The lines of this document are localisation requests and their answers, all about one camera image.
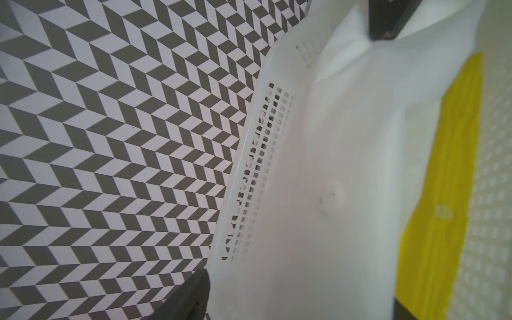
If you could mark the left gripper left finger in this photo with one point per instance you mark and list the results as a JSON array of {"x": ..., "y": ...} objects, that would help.
[{"x": 189, "y": 301}]

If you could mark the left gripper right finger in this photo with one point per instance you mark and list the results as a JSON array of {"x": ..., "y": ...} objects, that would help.
[{"x": 387, "y": 18}]

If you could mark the white raincoat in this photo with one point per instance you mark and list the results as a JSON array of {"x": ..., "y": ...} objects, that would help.
[{"x": 311, "y": 220}]

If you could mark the white plastic basket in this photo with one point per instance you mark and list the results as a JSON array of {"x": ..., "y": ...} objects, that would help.
[{"x": 482, "y": 286}]

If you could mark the yellow raincoat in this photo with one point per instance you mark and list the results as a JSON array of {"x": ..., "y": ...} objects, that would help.
[{"x": 432, "y": 241}]

